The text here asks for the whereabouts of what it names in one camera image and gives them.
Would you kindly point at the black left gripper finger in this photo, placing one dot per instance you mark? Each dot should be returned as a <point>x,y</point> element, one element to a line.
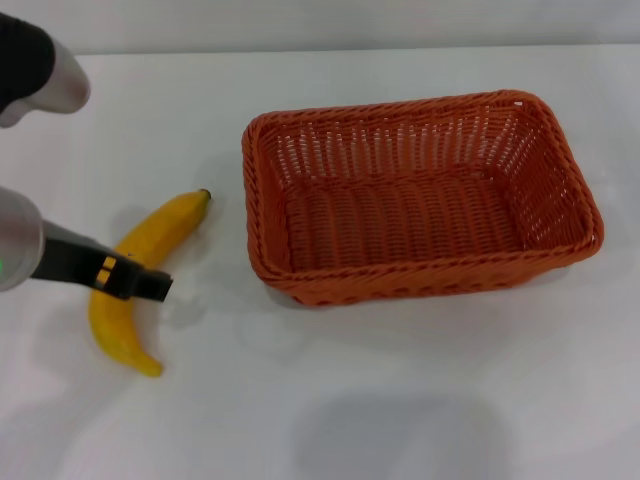
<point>152,286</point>

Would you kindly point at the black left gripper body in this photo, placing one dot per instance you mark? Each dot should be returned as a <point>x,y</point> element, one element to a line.
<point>75,262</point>

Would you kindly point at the yellow banana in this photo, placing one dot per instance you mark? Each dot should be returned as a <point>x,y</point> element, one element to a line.
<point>165,225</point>

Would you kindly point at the orange woven plastic basket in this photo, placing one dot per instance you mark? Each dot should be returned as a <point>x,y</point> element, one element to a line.
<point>400,225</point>

